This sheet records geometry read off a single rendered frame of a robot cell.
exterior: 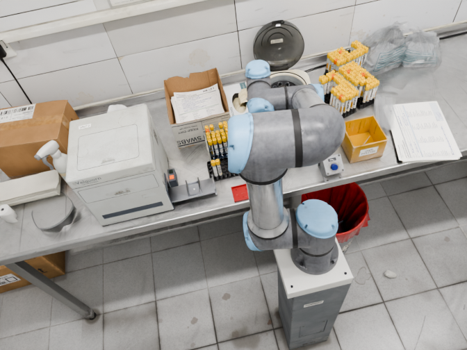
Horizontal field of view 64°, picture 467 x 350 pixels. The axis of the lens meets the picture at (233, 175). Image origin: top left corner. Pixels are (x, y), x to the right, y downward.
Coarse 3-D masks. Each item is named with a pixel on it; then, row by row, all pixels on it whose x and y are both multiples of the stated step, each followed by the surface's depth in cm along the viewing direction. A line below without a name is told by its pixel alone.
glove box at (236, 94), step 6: (240, 84) 168; (228, 90) 167; (234, 90) 166; (240, 90) 166; (246, 90) 163; (228, 96) 165; (234, 96) 166; (240, 96) 161; (246, 96) 160; (228, 102) 162; (234, 102) 165; (240, 102) 160; (246, 102) 161; (234, 108) 160; (240, 108) 162; (246, 108) 159; (234, 114) 158; (240, 114) 158
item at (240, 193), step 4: (244, 184) 144; (232, 188) 144; (236, 188) 144; (240, 188) 144; (244, 188) 144; (232, 192) 142; (236, 192) 143; (240, 192) 143; (244, 192) 143; (236, 196) 142; (240, 196) 142; (244, 196) 142; (236, 200) 140; (240, 200) 140; (244, 200) 141
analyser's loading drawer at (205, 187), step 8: (184, 184) 143; (192, 184) 143; (200, 184) 142; (208, 184) 142; (168, 192) 142; (176, 192) 141; (184, 192) 141; (192, 192) 140; (200, 192) 139; (208, 192) 140; (216, 192) 140; (176, 200) 139
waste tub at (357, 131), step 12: (360, 120) 146; (372, 120) 146; (348, 132) 150; (360, 132) 152; (372, 132) 149; (348, 144) 142; (360, 144) 149; (372, 144) 138; (384, 144) 140; (348, 156) 145; (360, 156) 143; (372, 156) 144
